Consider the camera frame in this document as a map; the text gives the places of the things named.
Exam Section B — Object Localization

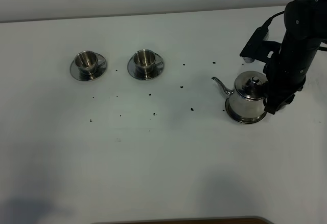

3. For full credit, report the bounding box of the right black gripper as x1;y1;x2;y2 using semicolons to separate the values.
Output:
264;47;317;115

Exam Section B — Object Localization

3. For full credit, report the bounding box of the stainless steel teapot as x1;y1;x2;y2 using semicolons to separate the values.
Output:
212;71;268;124

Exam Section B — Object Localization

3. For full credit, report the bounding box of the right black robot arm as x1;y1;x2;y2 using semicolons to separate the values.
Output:
264;0;326;114

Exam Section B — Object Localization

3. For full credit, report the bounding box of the right steel saucer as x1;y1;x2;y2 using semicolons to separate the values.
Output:
127;53;165;80

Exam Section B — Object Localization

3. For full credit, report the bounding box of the steel saucer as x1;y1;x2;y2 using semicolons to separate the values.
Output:
70;54;107;81
127;53;165;80

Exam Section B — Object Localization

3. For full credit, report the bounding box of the right steel teacup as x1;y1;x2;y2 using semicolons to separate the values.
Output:
132;49;164;73

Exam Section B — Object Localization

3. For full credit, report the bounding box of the steel teacup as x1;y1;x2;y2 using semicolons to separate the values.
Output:
132;49;164;73
73;51;102;74

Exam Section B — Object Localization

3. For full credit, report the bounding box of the left steel teacup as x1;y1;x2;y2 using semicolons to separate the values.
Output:
73;51;102;74

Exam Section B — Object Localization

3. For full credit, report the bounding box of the left steel saucer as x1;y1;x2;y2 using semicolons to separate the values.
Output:
70;54;107;81

